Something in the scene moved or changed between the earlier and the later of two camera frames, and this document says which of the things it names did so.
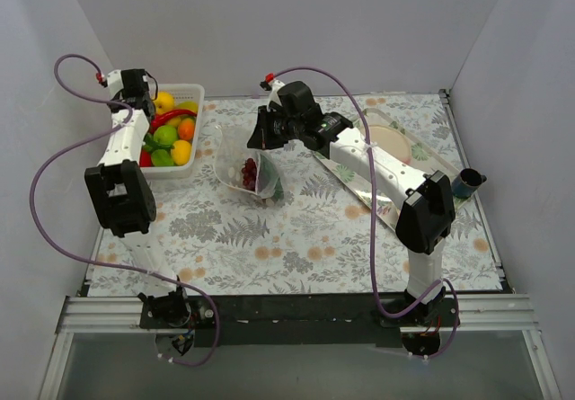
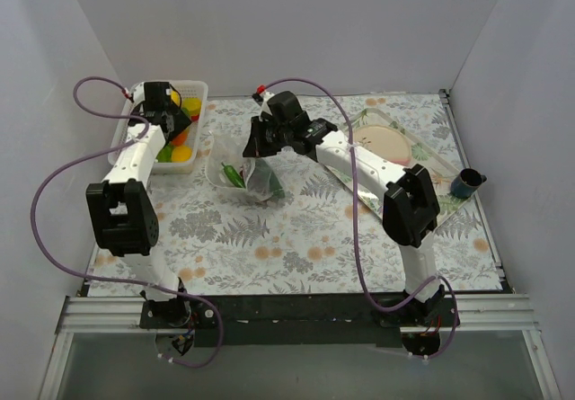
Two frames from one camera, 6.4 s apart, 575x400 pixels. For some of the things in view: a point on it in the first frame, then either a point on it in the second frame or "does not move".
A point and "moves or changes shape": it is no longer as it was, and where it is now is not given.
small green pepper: [151, 146] moves or changes shape
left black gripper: [146, 107] → [175, 119]
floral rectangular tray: [379, 127] does not move
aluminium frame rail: [123, 315] does not move
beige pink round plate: [390, 141] does not move
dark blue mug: [465, 182] does not move
